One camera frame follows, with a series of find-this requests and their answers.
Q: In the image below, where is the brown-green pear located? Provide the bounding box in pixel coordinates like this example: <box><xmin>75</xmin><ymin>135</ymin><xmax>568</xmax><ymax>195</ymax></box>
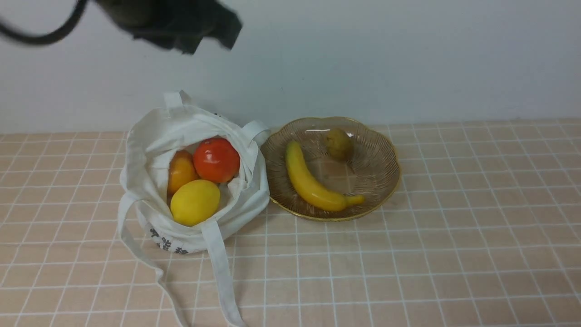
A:
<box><xmin>324</xmin><ymin>128</ymin><xmax>354</xmax><ymax>162</ymax></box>

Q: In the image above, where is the yellow banana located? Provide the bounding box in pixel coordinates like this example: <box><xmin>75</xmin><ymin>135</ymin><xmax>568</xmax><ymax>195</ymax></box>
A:
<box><xmin>285</xmin><ymin>139</ymin><xmax>365</xmax><ymax>212</ymax></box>

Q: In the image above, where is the black cable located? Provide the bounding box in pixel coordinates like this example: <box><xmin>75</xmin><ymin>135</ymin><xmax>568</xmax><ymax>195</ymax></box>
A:
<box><xmin>0</xmin><ymin>0</ymin><xmax>89</xmax><ymax>46</ymax></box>

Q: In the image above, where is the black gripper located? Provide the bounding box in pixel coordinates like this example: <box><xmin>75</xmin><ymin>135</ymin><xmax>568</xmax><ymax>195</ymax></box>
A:
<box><xmin>96</xmin><ymin>0</ymin><xmax>243</xmax><ymax>55</ymax></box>

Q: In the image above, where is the yellow lemon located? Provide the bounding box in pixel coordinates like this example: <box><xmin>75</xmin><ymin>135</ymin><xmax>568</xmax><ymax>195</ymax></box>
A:
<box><xmin>170</xmin><ymin>179</ymin><xmax>221</xmax><ymax>227</ymax></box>

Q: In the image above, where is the red tomato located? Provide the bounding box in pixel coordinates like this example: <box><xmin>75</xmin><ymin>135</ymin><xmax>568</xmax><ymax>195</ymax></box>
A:
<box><xmin>192</xmin><ymin>137</ymin><xmax>240</xmax><ymax>184</ymax></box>

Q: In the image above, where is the orange fruit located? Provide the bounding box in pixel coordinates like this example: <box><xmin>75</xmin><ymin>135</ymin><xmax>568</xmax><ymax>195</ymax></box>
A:
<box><xmin>167</xmin><ymin>150</ymin><xmax>199</xmax><ymax>196</ymax></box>

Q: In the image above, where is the white cloth tote bag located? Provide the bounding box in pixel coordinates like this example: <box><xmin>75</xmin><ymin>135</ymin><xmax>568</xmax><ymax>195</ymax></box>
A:
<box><xmin>118</xmin><ymin>91</ymin><xmax>271</xmax><ymax>327</ymax></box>

